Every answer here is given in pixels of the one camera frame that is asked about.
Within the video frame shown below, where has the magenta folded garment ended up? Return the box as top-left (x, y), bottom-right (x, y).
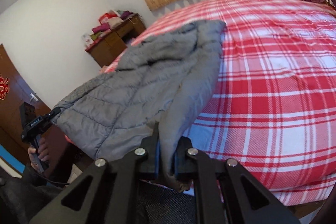
top-left (92, 23), bottom-right (110, 34)

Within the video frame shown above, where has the red gift bag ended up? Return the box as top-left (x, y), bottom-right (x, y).
top-left (98, 12), bottom-right (117, 25)

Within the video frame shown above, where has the red double happiness decal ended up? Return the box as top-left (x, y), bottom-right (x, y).
top-left (0, 75), bottom-right (10, 101)

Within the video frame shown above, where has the person left hand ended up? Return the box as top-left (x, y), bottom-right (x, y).
top-left (27, 138), bottom-right (50, 170)

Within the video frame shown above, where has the purple folded garment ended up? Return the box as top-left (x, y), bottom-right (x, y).
top-left (120, 10), bottom-right (133, 20)

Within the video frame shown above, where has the brown wooden door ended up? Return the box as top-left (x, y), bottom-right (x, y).
top-left (0, 45), bottom-right (67, 164)

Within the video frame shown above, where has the red plaid bed sheet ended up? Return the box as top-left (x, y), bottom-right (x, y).
top-left (99, 0), bottom-right (336, 207)

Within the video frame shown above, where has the grey puffer jacket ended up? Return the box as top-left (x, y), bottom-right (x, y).
top-left (52, 20), bottom-right (226, 192)

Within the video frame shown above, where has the brown wooden desk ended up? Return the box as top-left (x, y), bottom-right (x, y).
top-left (85, 14), bottom-right (146, 67)

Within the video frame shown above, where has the white greeting card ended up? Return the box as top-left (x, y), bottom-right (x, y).
top-left (81, 34), bottom-right (93, 48)

